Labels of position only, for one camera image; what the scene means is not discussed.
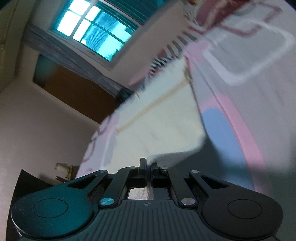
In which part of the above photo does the window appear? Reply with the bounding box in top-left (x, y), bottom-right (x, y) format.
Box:
top-left (47, 0), bottom-right (160, 64)

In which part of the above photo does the grey curtain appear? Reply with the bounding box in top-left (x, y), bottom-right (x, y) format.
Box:
top-left (25, 25), bottom-right (130, 100)

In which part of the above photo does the brown wooden door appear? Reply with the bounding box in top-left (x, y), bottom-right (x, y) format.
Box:
top-left (32, 55), bottom-right (119, 124)

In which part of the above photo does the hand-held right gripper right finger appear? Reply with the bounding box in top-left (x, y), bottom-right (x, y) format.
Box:
top-left (150, 162), bottom-right (229, 207)

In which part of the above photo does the patterned pink blue blanket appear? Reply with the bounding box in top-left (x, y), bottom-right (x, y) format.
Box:
top-left (76, 0), bottom-right (296, 202)

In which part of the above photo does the striped bed sheet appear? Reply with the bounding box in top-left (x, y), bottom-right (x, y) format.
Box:
top-left (148, 14), bottom-right (208, 70)

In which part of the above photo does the black white striped garment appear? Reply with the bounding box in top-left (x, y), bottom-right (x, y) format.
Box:
top-left (148, 57), bottom-right (170, 77)

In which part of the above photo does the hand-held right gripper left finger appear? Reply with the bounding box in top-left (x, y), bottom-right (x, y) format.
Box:
top-left (67, 157), bottom-right (147, 207)

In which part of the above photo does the pale wooden furniture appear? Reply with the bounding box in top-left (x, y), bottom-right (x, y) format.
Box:
top-left (55, 163), bottom-right (80, 182)

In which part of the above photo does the cream knit sweater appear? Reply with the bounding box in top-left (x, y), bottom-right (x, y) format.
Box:
top-left (114, 57), bottom-right (207, 168)

